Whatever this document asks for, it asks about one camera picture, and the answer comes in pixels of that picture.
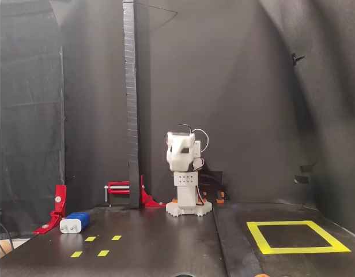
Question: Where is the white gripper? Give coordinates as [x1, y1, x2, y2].
[165, 131, 196, 171]

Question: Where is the blue white charger block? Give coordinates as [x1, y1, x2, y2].
[59, 212, 91, 234]

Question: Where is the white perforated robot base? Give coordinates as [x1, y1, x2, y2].
[165, 200, 213, 218]

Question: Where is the red screw clamp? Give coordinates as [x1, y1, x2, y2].
[104, 174, 167, 208]

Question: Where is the black backdrop cloth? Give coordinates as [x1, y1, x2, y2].
[59, 0, 355, 240]

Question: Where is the long black table strip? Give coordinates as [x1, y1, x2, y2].
[212, 201, 266, 277]

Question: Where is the yellow tape square outline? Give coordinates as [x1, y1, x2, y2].
[246, 220, 352, 255]

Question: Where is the dark plastic sheet panel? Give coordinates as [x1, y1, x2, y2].
[0, 0, 66, 236]

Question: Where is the black screw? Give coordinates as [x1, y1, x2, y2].
[290, 53, 306, 67]

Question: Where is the black power cable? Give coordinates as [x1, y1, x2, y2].
[199, 172, 235, 203]

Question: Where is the black tape-wrapped post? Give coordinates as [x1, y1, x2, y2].
[122, 0, 141, 209]

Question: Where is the red metal bracket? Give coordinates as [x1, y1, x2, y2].
[33, 184, 67, 235]

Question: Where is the thin black cable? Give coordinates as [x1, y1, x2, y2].
[0, 222, 14, 256]

